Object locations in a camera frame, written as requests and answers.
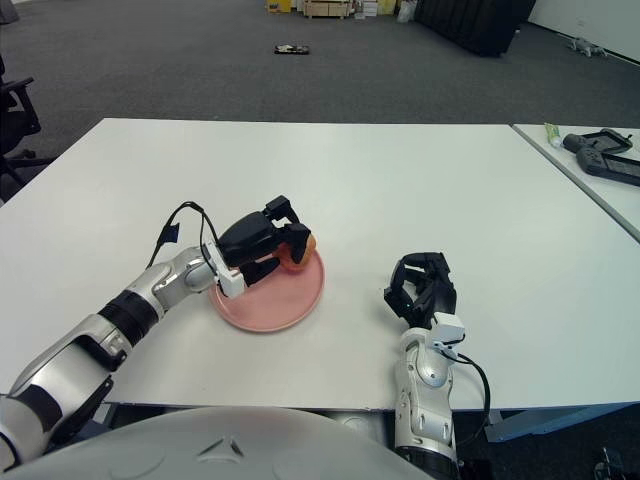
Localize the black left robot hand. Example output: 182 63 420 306
202 195 315 300

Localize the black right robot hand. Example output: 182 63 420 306
383 251 467 354

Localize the red apple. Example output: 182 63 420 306
277 234 319 275

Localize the pink round plate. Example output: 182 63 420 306
208 244 326 333

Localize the black handheld controller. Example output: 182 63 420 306
563 129 636 156
576 149 640 189

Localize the grey robot torso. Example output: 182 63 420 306
0 405 451 480

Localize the wooden pallet crate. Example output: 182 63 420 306
304 0 357 20

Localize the black office chair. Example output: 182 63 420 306
0 49 59 201

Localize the black folding partition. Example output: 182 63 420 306
415 0 539 58

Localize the grey quadruped robot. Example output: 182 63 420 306
568 38 610 60

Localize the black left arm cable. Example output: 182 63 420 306
148 201 219 271

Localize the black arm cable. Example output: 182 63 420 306
442 349 491 446
148 201 219 271

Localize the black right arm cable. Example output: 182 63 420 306
442 349 491 446

